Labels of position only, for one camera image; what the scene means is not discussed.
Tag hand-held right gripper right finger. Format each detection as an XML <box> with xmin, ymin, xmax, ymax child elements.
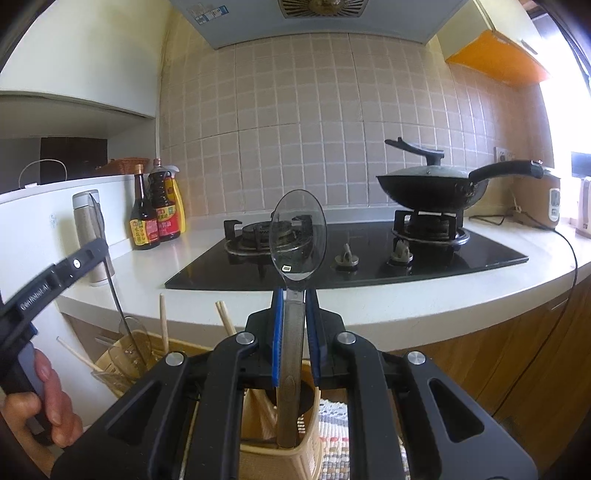
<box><xmin>305</xmin><ymin>288</ymin><xmax>539</xmax><ymax>480</ymax></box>

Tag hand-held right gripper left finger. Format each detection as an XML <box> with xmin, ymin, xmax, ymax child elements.
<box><xmin>51</xmin><ymin>287</ymin><xmax>284</xmax><ymax>480</ymax></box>

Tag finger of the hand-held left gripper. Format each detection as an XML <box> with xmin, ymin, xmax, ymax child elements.
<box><xmin>65</xmin><ymin>237</ymin><xmax>109</xmax><ymax>278</ymax></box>

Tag yellow plastic utensil basket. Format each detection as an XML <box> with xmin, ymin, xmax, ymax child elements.
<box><xmin>91</xmin><ymin>339</ymin><xmax>325</xmax><ymax>480</ymax></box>

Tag large clear plastic spoon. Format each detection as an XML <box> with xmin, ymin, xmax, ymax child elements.
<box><xmin>269</xmin><ymin>189</ymin><xmax>328</xmax><ymax>449</ymax></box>

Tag person's left hand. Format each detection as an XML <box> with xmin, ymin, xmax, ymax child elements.
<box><xmin>0</xmin><ymin>348</ymin><xmax>85</xmax><ymax>464</ymax></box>

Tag grey thermos bottle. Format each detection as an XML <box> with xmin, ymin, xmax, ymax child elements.
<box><xmin>72</xmin><ymin>189</ymin><xmax>116</xmax><ymax>288</ymax></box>

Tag dark soy sauce bottle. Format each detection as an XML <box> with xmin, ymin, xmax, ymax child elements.
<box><xmin>129</xmin><ymin>164</ymin><xmax>160</xmax><ymax>251</ymax></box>

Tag black glass gas cooktop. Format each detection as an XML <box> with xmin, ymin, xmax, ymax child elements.
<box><xmin>164</xmin><ymin>220</ymin><xmax>529</xmax><ymax>291</ymax></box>

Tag grey stove knob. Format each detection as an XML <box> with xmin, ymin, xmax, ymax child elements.
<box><xmin>388</xmin><ymin>240</ymin><xmax>413</xmax><ymax>266</ymax></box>
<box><xmin>336</xmin><ymin>244</ymin><xmax>360</xmax><ymax>269</ymax></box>

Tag sauce bottle with red label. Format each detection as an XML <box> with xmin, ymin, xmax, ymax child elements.
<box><xmin>148</xmin><ymin>158</ymin><xmax>182</xmax><ymax>241</ymax></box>

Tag brown wicker basket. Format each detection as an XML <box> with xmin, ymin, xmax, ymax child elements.
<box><xmin>96</xmin><ymin>158</ymin><xmax>151</xmax><ymax>176</ymax></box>

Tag striped woven mat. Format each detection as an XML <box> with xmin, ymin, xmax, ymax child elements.
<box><xmin>302</xmin><ymin>399</ymin><xmax>356</xmax><ymax>480</ymax></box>

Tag dark box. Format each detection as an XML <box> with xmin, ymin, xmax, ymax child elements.
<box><xmin>41</xmin><ymin>137</ymin><xmax>108</xmax><ymax>183</ymax></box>

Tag yellow bottle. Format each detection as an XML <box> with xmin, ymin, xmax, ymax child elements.
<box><xmin>164</xmin><ymin>166</ymin><xmax>186</xmax><ymax>234</ymax></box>

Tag black burner grate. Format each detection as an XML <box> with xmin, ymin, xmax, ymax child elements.
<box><xmin>224</xmin><ymin>219</ymin><xmax>315</xmax><ymax>257</ymax></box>
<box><xmin>392</xmin><ymin>208</ymin><xmax>472</xmax><ymax>252</ymax></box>

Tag white kitchen countertop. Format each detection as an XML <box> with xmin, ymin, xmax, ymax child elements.
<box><xmin>58</xmin><ymin>210</ymin><xmax>591</xmax><ymax>330</ymax></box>

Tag white overhead cabinet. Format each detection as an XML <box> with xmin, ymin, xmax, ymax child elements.
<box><xmin>0</xmin><ymin>90</ymin><xmax>158</xmax><ymax>139</ymax></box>

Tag black wok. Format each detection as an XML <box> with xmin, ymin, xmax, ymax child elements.
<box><xmin>376</xmin><ymin>159</ymin><xmax>546</xmax><ymax>210</ymax></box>

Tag wooden kitchen cabinet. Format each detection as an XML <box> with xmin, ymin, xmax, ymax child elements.
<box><xmin>60</xmin><ymin>277</ymin><xmax>591</xmax><ymax>462</ymax></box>

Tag beige rice cooker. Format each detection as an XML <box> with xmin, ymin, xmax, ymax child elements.
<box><xmin>510</xmin><ymin>168</ymin><xmax>561</xmax><ymax>230</ymax></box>

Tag white appliance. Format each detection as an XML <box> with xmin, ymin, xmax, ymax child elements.
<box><xmin>577</xmin><ymin>175</ymin><xmax>591</xmax><ymax>236</ymax></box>

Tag grey range hood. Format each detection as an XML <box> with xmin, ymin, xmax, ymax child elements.
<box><xmin>168</xmin><ymin>0</ymin><xmax>469</xmax><ymax>51</ymax></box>

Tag white cable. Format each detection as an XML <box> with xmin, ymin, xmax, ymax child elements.
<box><xmin>17</xmin><ymin>159</ymin><xmax>70</xmax><ymax>191</ymax></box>

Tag wok lid with black handle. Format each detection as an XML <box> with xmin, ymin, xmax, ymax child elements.
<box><xmin>384</xmin><ymin>137</ymin><xmax>490</xmax><ymax>178</ymax></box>

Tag black power cable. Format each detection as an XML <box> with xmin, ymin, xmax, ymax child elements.
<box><xmin>489</xmin><ymin>226</ymin><xmax>580</xmax><ymax>418</ymax></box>

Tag orange wall cabinet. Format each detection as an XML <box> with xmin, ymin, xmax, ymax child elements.
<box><xmin>436</xmin><ymin>0</ymin><xmax>555</xmax><ymax>86</ymax></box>

